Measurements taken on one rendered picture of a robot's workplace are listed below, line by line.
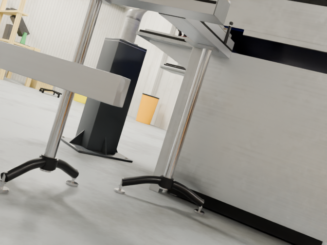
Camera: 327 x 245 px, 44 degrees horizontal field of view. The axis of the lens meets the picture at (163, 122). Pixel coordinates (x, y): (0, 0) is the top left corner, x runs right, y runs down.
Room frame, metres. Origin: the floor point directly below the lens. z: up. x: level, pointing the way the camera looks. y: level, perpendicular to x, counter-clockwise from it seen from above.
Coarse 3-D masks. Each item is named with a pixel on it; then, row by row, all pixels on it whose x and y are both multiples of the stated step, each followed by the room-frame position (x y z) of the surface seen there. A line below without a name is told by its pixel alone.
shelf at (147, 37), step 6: (144, 36) 2.53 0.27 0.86; (150, 36) 2.48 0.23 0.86; (156, 36) 2.46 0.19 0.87; (150, 42) 2.69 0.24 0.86; (162, 42) 2.54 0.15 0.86; (168, 42) 2.46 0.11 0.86; (174, 42) 2.41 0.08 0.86; (180, 42) 2.39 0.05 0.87; (186, 42) 2.38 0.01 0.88; (192, 48) 2.40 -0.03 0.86
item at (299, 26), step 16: (240, 0) 2.26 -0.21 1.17; (256, 0) 2.23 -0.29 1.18; (272, 0) 2.19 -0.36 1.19; (288, 0) 2.16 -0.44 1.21; (240, 16) 2.25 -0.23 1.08; (256, 16) 2.22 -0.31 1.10; (272, 16) 2.18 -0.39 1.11; (288, 16) 2.15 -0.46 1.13; (304, 16) 2.12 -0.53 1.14; (320, 16) 2.08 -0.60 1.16; (256, 32) 2.21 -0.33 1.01; (272, 32) 2.17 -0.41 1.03; (288, 32) 2.14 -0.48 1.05; (304, 32) 2.11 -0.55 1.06; (320, 32) 2.07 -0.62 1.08; (304, 48) 2.11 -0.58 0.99; (320, 48) 2.06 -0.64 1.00
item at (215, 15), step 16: (112, 0) 1.70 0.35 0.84; (128, 0) 1.61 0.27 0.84; (144, 0) 1.55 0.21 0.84; (160, 0) 1.52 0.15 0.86; (176, 0) 1.49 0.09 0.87; (192, 0) 1.47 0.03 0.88; (208, 0) 1.44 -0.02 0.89; (224, 0) 1.48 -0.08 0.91; (192, 16) 1.54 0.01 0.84; (208, 16) 1.47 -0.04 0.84; (224, 16) 1.52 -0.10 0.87
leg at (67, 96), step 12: (96, 0) 1.69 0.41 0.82; (108, 0) 1.71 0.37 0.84; (96, 12) 1.70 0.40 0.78; (84, 24) 1.69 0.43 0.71; (84, 36) 1.69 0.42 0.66; (84, 48) 1.69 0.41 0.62; (72, 60) 1.70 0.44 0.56; (84, 60) 1.71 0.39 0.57; (72, 96) 1.70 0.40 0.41; (60, 108) 1.69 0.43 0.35; (60, 120) 1.69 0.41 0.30; (60, 132) 1.70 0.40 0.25; (48, 144) 1.69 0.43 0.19; (48, 156) 1.69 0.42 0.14
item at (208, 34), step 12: (180, 24) 1.76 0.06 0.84; (192, 24) 1.70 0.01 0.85; (204, 24) 1.81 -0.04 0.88; (216, 24) 1.93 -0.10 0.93; (192, 36) 1.94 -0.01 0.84; (204, 36) 1.86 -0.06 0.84; (216, 36) 1.98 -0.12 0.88; (228, 36) 2.10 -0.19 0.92; (216, 48) 2.06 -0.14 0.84; (228, 48) 2.18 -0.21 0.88
